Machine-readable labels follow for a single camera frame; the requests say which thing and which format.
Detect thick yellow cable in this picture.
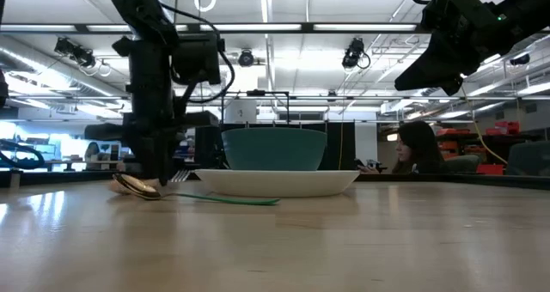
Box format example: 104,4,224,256
461,85,509,165

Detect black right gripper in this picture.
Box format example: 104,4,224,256
394,0,523,97

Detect person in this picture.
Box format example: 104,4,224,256
84,141,102,161
356,119,447,175

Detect black mesh office chair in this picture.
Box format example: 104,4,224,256
444,154,483,175

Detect white round plate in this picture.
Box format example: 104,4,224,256
193,168,361,198

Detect stacked red bins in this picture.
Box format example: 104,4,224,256
435,119,522,162

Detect black overhead light bar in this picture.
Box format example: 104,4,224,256
0,22,431,35

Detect grey office chair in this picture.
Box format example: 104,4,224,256
505,140,550,177

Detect small red storage bin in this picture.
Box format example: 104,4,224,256
475,163,505,176

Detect black looped hose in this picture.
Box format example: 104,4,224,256
0,138,46,171

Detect teal bowl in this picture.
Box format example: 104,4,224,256
221,127,328,172

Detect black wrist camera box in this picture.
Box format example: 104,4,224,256
420,0,470,32
171,33,223,86

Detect black camera cable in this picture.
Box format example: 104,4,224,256
161,2,236,104

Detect gold spoon green handle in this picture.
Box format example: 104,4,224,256
112,173,281,206

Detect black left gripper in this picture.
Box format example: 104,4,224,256
83,68,220,186

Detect white bucket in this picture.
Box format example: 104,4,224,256
223,99,259,125

